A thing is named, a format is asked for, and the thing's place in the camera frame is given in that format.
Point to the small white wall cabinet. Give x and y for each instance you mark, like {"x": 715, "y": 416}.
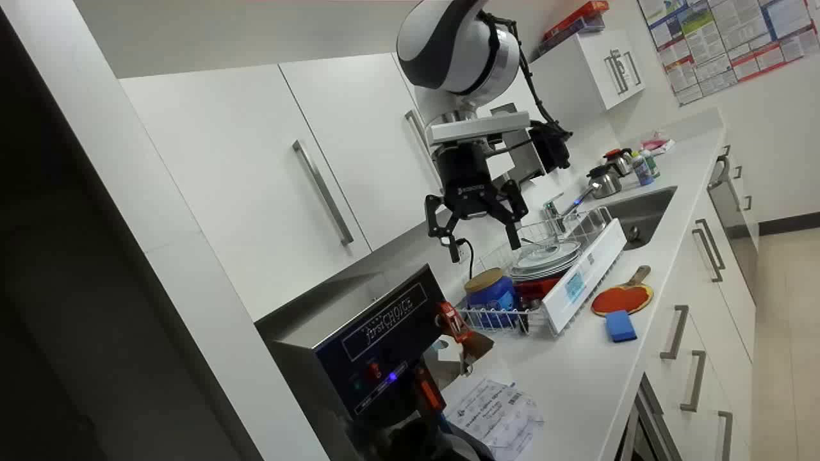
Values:
{"x": 589, "y": 72}

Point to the black soap dispenser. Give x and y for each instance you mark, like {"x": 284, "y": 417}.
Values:
{"x": 554, "y": 144}

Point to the laminated printed sheet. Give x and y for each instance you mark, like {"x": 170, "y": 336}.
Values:
{"x": 495, "y": 417}

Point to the blue container with cork lid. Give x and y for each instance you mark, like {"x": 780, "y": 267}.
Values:
{"x": 490, "y": 290}

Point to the colourful wall poster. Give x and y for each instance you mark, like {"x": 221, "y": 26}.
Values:
{"x": 734, "y": 38}

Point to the wide white wall cabinet door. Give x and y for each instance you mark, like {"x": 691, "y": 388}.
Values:
{"x": 232, "y": 170}

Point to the small brown box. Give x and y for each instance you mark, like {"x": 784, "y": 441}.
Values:
{"x": 474, "y": 344}

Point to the white tall cabinet panel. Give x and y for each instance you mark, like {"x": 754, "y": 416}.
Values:
{"x": 170, "y": 231}

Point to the blue dish soap bottle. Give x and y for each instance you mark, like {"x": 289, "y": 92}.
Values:
{"x": 647, "y": 170}

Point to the white base cabinet door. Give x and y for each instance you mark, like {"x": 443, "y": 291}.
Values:
{"x": 726, "y": 320}
{"x": 730, "y": 250}

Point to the steel faucet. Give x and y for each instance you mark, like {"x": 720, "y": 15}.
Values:
{"x": 565, "y": 210}

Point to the steel kitchen sink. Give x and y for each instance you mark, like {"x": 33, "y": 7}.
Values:
{"x": 640, "y": 217}

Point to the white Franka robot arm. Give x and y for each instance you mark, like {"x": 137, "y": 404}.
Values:
{"x": 461, "y": 46}

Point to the white dish drying rack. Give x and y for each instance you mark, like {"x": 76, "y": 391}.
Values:
{"x": 584, "y": 276}

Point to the pink small object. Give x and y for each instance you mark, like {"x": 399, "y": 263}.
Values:
{"x": 656, "y": 147}

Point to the stacked plates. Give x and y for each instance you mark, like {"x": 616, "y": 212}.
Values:
{"x": 545, "y": 256}

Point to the small white box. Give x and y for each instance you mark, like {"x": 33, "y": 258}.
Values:
{"x": 443, "y": 353}

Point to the small red orange object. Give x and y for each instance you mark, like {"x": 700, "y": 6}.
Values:
{"x": 448, "y": 320}

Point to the steel paper towel dispenser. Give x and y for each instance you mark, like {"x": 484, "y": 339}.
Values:
{"x": 525, "y": 157}

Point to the white base cabinet drawer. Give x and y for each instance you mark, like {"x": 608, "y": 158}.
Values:
{"x": 739, "y": 425}
{"x": 707, "y": 358}

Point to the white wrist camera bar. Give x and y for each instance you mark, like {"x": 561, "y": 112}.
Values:
{"x": 476, "y": 129}

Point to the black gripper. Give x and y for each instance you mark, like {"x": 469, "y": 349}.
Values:
{"x": 463, "y": 175}

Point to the blue sponge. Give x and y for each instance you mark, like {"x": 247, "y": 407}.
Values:
{"x": 621, "y": 325}

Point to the black wall plug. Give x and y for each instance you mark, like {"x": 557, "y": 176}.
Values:
{"x": 454, "y": 248}

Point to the red box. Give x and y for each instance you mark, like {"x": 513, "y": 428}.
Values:
{"x": 576, "y": 15}

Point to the steel pot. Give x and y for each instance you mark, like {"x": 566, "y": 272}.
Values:
{"x": 603, "y": 180}

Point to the dark built-in oven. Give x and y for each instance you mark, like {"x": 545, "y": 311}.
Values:
{"x": 649, "y": 435}

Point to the red bowl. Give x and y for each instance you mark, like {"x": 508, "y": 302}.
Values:
{"x": 535, "y": 290}

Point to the red table tennis paddle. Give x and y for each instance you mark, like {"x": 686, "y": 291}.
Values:
{"x": 621, "y": 298}

